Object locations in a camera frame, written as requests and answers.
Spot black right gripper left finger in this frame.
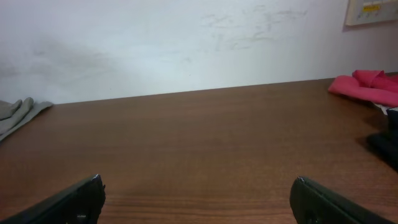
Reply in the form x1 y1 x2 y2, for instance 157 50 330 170
1 174 106 224

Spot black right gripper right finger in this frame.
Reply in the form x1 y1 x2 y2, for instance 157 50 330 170
289 177 394 224

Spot khaki green shorts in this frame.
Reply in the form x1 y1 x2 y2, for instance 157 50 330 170
1 97 53 141

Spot dark navy garment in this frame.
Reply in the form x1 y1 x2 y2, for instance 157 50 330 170
366 108 397 171

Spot white grey garment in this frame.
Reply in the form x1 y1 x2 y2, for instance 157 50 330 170
374 104 398 116

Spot red cloth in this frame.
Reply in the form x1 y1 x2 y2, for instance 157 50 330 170
328 70 397 108

